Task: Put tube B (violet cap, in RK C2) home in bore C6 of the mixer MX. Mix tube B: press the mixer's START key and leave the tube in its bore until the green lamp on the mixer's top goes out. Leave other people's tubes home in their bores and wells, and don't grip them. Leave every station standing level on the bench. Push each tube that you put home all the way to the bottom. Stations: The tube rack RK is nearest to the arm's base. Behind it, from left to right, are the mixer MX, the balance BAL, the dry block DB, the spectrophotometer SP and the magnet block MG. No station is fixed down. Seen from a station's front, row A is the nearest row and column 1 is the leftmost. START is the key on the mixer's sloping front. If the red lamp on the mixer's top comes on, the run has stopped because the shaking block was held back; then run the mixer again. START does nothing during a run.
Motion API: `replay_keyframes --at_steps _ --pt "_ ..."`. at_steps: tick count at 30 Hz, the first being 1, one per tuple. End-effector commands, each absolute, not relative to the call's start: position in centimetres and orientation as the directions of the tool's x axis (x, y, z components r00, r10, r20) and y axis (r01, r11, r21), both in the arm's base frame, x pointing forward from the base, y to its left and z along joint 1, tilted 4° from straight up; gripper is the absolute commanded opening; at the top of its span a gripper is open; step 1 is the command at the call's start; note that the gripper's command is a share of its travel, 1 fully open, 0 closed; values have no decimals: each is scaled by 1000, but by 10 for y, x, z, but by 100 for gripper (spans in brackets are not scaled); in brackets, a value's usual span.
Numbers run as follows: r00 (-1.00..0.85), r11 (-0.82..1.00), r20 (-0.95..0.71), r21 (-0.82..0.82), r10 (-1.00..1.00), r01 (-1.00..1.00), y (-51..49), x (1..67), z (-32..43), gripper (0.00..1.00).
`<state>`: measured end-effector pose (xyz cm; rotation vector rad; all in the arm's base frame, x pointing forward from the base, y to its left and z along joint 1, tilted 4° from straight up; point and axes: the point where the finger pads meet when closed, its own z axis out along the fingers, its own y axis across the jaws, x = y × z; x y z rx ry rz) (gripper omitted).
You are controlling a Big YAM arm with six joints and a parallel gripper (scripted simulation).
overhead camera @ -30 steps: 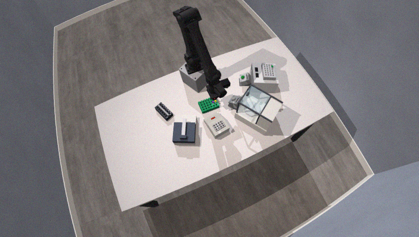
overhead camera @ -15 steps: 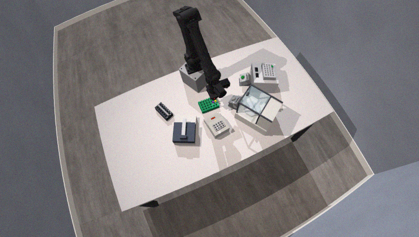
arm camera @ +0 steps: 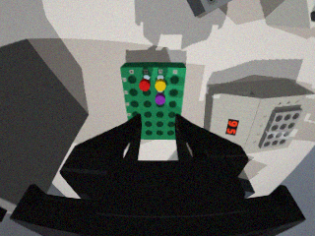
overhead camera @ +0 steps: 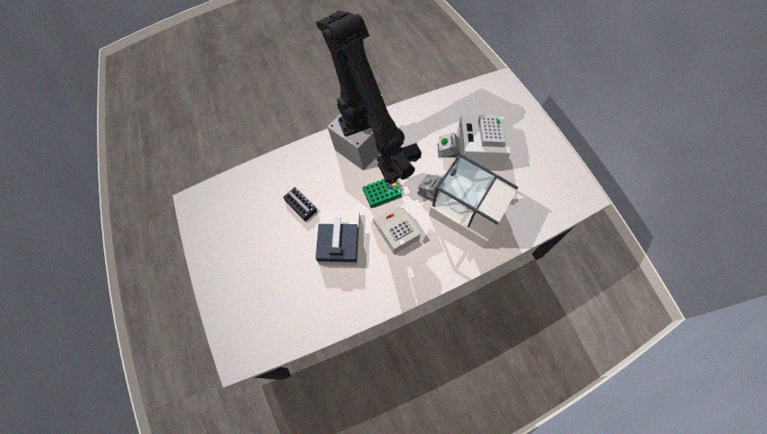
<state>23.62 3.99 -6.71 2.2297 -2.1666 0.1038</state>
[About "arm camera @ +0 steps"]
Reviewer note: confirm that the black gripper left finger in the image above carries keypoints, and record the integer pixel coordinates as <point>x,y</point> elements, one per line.
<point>112,143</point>

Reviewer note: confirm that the green tube rack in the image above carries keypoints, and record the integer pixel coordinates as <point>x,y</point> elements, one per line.
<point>157,120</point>

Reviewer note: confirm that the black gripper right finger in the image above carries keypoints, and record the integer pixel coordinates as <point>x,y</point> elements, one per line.
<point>206,145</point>

